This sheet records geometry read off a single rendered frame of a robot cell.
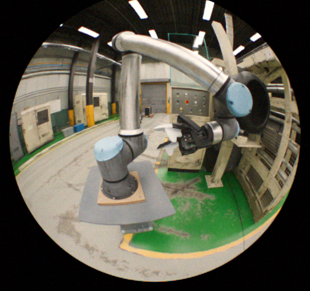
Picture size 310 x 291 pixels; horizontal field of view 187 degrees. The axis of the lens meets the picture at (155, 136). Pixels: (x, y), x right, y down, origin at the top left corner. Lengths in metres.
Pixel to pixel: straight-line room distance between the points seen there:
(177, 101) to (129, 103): 0.85
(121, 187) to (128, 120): 0.33
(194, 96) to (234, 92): 1.08
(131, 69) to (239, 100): 0.47
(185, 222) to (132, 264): 0.72
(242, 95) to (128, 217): 0.59
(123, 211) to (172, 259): 0.74
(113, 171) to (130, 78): 0.45
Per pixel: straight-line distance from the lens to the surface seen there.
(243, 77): 0.86
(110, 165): 0.43
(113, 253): 1.12
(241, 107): 0.27
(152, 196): 0.55
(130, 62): 0.55
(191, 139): 0.33
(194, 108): 1.31
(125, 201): 0.51
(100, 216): 0.53
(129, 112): 0.50
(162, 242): 1.06
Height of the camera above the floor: 1.05
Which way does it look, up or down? 20 degrees down
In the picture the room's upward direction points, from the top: straight up
